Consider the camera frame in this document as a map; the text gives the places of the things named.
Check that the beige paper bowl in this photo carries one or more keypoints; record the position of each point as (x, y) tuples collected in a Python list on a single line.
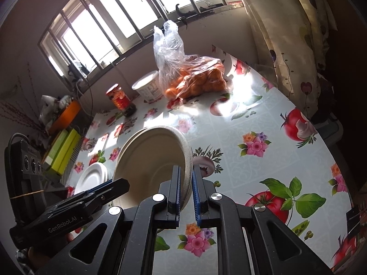
[(149, 163)]

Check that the grey plastic object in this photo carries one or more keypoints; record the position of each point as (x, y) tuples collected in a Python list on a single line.
[(329, 131)]

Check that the black binder clip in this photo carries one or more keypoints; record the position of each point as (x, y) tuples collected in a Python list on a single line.
[(207, 4)]

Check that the small white paper plate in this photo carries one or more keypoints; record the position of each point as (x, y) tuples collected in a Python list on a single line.
[(91, 177)]

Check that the pale green box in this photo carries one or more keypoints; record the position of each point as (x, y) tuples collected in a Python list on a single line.
[(58, 143)]

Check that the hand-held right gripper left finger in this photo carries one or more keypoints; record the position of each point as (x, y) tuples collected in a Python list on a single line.
[(178, 194)]

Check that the white plastic tub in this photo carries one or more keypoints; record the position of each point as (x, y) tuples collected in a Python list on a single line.
[(147, 88)]

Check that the dried branches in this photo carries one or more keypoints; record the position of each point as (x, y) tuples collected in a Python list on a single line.
[(28, 117)]

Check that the grey patterned board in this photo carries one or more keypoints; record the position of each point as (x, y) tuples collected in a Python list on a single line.
[(76, 163)]

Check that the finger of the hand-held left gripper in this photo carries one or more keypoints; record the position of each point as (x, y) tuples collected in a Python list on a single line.
[(114, 190), (99, 186)]

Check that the black hook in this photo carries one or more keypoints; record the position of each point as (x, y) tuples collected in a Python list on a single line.
[(179, 11)]

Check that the orange plastic tray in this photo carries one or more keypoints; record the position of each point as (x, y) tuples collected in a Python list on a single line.
[(67, 114)]

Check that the metal window bars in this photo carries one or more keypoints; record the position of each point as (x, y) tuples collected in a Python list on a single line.
[(143, 38)]

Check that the pile of small oranges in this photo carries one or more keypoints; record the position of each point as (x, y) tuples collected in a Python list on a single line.
[(197, 83)]

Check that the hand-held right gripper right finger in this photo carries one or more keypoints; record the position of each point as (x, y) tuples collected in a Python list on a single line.
[(195, 194)]

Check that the beige patterned curtain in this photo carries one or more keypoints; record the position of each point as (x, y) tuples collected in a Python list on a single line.
[(286, 48)]

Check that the black power adapter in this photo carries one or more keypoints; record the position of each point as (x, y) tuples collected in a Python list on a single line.
[(76, 68)]

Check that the clear plastic bag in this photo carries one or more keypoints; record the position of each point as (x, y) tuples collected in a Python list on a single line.
[(169, 45)]

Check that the red label sauce jar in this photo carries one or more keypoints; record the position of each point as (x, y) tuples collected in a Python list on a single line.
[(120, 100)]

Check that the lime green box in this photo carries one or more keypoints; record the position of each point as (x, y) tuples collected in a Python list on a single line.
[(66, 152), (71, 149)]

